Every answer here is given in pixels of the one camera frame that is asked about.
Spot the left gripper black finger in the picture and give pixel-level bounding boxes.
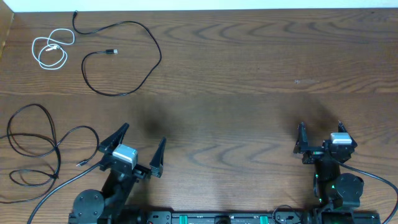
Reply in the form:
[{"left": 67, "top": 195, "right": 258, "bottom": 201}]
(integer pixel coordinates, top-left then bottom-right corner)
[
  {"left": 98, "top": 123, "right": 129, "bottom": 153},
  {"left": 149, "top": 137, "right": 167, "bottom": 178}
]

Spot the black USB cable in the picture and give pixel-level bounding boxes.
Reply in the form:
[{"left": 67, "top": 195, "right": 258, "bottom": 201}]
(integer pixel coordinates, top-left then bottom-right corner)
[
  {"left": 0, "top": 103, "right": 100, "bottom": 205},
  {"left": 72, "top": 10, "right": 163, "bottom": 97}
]

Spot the white USB cable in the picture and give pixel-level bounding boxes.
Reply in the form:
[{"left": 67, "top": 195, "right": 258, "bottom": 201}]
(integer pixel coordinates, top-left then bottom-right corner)
[{"left": 31, "top": 28, "right": 76, "bottom": 70}]

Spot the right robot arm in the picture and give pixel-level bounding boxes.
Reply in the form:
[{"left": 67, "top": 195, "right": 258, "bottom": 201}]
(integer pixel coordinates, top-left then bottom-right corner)
[{"left": 294, "top": 122, "right": 364, "bottom": 223}]

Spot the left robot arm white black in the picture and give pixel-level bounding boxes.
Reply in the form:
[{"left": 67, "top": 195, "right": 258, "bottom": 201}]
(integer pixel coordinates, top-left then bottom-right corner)
[{"left": 68, "top": 123, "right": 167, "bottom": 223}]

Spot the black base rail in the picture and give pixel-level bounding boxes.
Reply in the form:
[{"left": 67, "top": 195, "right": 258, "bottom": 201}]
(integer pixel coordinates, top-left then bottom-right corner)
[{"left": 68, "top": 205, "right": 382, "bottom": 224}]

